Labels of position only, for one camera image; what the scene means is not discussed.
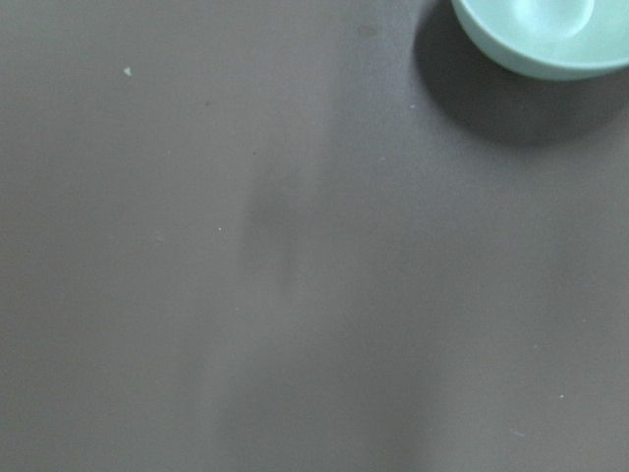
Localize mint green bowl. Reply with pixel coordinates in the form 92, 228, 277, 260
451, 0, 628, 81

